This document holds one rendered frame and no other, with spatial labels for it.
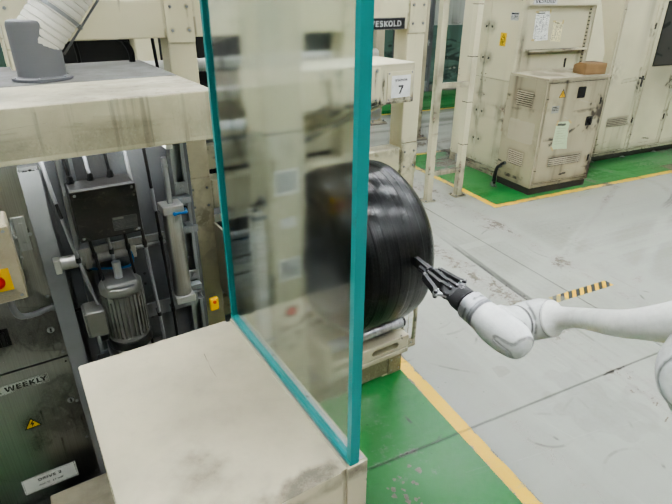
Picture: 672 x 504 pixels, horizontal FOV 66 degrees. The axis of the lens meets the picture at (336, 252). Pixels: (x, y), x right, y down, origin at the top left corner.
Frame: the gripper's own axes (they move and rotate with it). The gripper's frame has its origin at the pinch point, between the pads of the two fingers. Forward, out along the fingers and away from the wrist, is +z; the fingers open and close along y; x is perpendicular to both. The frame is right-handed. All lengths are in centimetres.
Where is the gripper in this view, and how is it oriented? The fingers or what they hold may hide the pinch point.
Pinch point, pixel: (422, 266)
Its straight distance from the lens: 164.6
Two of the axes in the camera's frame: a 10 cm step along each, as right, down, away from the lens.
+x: -0.8, 8.3, 5.5
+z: -5.2, -5.0, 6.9
